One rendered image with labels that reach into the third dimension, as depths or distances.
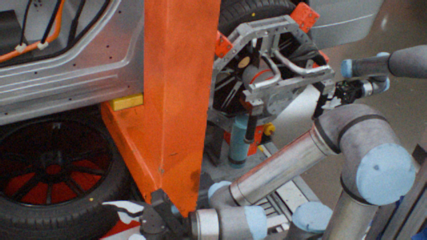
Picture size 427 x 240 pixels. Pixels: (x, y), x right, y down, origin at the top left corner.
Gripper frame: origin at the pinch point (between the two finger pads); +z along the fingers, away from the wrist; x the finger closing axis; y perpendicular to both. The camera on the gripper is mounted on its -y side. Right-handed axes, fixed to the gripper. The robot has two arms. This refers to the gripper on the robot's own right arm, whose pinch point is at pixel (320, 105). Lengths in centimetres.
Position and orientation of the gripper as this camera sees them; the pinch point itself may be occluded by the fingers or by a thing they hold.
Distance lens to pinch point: 209.8
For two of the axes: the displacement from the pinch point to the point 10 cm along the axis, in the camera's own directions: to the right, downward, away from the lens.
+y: 1.1, -7.4, -6.6
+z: -8.7, 2.5, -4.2
